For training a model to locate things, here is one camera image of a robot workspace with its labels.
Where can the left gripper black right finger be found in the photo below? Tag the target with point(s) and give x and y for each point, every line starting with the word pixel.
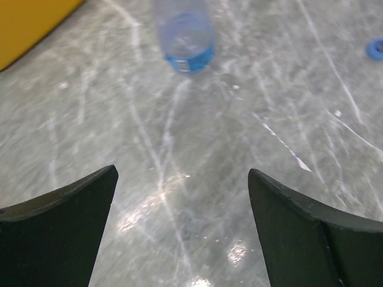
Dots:
pixel 308 243

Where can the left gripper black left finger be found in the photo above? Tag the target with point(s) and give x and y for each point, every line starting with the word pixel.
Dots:
pixel 53 239

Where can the blue bottle cap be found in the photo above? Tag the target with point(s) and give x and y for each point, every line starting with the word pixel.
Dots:
pixel 374 49

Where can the clear blue water bottle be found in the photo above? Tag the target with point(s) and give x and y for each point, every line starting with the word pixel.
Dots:
pixel 186 33

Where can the yellow plastic basket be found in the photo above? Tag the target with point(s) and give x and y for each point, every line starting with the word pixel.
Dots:
pixel 25 23

